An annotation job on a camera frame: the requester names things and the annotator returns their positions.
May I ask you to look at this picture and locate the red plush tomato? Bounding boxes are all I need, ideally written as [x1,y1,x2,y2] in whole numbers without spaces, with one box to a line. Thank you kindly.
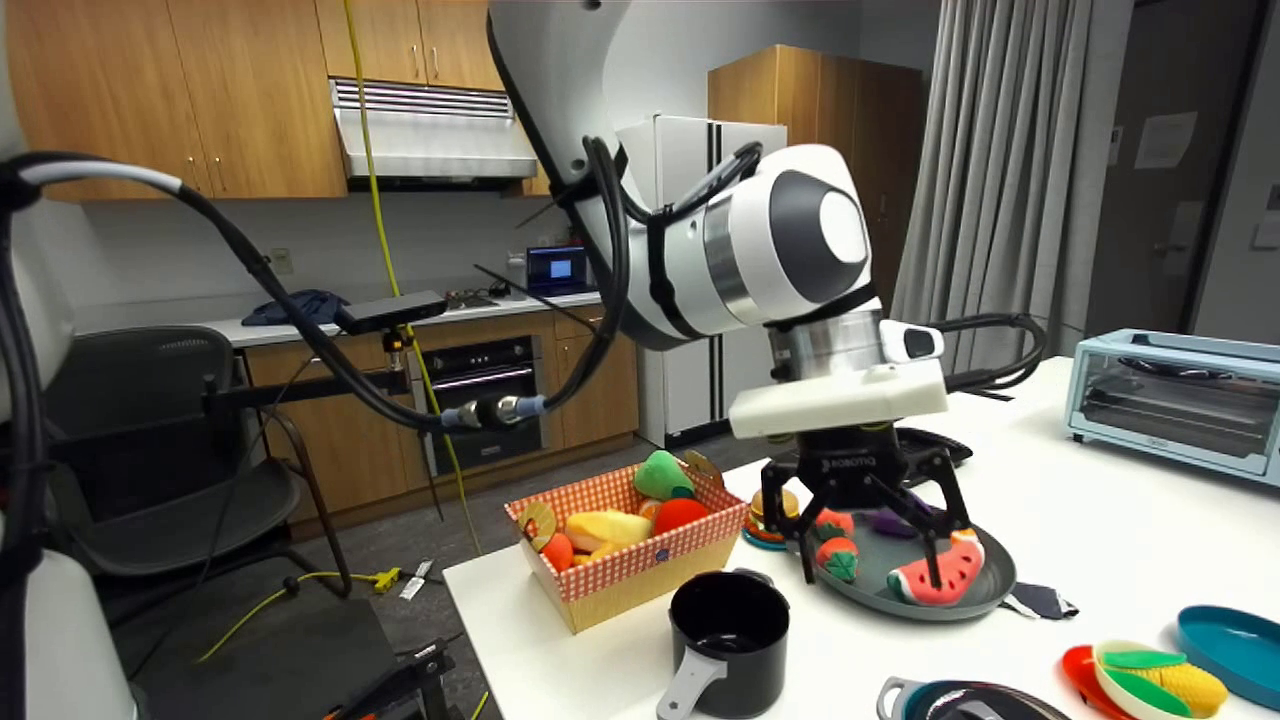
[646,495,714,539]

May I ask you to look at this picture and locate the brown plush pastry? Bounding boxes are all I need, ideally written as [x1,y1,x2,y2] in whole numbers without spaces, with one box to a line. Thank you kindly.
[681,450,728,492]

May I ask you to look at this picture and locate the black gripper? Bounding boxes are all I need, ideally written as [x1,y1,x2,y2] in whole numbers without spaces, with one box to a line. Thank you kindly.
[762,424,983,593]

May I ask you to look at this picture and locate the orange plush carrot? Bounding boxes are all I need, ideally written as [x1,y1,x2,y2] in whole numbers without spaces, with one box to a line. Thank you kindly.
[536,530,580,576]

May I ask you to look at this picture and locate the wooden upper cabinets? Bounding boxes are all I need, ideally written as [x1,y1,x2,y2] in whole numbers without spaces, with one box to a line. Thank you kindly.
[0,0,512,206]

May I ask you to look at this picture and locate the yellow hanging cable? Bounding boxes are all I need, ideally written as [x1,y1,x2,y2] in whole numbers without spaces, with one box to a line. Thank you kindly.
[336,0,479,544]

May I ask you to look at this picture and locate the black bar camera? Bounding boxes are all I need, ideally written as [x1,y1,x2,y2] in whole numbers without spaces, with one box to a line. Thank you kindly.
[329,286,451,338]

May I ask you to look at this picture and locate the teal shallow pan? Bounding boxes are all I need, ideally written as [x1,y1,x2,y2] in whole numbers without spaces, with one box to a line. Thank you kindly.
[1173,603,1280,713]

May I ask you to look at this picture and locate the red bowl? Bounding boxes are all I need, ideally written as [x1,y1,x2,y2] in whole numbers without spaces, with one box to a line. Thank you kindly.
[1061,643,1112,713]

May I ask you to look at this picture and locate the yellow plush banana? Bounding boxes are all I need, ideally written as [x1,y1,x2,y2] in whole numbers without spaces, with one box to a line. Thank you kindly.
[564,507,659,555]

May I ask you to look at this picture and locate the white range hood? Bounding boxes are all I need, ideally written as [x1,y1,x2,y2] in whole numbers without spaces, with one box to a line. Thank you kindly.
[329,76,541,192]

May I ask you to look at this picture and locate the plush watermelon slice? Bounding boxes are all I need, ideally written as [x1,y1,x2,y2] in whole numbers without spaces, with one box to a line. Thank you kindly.
[889,526,990,611]

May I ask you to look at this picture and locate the light blue toaster oven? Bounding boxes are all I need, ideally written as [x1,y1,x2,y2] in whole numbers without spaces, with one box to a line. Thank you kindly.
[1063,326,1280,492]

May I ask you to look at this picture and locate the black camera support arm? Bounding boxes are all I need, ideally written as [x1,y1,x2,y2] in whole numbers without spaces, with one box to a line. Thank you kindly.
[199,367,410,414]

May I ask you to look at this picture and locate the black office chair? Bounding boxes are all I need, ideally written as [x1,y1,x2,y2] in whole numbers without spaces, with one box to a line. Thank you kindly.
[44,322,405,720]

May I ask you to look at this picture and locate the wooden cabinets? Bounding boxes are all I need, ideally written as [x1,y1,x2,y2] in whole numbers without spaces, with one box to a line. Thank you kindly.
[0,0,512,206]
[243,298,643,521]

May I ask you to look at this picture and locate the green plush avocado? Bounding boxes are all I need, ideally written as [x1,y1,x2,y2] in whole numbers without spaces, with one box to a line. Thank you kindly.
[626,447,701,502]

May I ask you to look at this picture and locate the blue cloth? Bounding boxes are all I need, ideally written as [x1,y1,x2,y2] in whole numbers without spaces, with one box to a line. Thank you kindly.
[240,285,350,330]

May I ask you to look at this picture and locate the white paper sheet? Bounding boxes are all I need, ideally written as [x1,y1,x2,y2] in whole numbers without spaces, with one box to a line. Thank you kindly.
[1132,109,1202,174]

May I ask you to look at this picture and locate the red plush with green leaf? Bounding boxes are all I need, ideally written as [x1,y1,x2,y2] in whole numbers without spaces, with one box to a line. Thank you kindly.
[811,534,862,587]

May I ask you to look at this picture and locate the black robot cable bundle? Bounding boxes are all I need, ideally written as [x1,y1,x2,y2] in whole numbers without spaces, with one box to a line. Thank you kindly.
[0,128,1061,442]

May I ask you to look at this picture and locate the dark door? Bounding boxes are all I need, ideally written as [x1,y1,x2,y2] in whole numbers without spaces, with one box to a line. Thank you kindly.
[1082,0,1263,338]

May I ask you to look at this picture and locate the round glass lid grey handle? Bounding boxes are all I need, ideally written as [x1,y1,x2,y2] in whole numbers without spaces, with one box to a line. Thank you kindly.
[889,681,1068,720]

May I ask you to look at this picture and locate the grey curtain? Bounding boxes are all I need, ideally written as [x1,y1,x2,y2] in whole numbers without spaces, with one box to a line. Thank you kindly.
[885,0,1141,380]

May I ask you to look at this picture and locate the brown plush cookie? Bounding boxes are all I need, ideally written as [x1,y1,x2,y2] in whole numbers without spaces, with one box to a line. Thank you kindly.
[516,500,564,552]

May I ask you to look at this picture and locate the tall wooden cabinet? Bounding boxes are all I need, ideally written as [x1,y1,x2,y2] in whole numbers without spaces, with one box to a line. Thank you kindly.
[703,44,930,330]

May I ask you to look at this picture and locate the orange gingham cardboard basket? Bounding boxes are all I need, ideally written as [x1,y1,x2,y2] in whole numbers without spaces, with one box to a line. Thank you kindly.
[498,454,752,635]

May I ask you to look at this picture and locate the plush burger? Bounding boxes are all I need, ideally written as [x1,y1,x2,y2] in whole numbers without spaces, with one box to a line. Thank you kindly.
[740,483,804,546]

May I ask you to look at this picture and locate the black built-in oven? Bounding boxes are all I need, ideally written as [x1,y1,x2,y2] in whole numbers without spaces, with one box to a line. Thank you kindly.
[420,330,549,480]

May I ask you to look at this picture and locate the wooden lower cabinets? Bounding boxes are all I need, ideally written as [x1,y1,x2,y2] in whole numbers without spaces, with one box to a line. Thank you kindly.
[243,298,643,521]

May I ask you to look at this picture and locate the yellow corn toy green husk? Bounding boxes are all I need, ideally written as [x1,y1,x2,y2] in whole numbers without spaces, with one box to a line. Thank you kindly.
[1098,643,1231,720]

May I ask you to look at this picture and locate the purple plush eggplant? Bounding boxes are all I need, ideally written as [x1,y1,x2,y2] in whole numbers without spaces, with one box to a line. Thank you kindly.
[854,502,929,544]

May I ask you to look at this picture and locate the black coffee machine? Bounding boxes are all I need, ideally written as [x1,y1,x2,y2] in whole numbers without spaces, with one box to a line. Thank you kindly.
[522,239,592,298]

